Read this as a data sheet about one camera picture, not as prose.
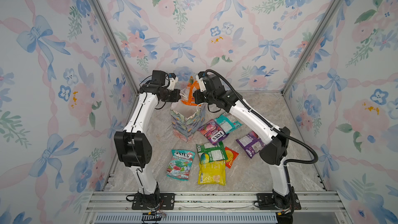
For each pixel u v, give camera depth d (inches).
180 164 32.5
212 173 31.5
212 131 37.8
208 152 33.8
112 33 34.6
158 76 26.2
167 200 29.1
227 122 39.2
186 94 32.8
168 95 28.6
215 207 28.8
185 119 29.0
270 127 20.1
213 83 23.4
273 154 21.7
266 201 29.0
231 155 34.4
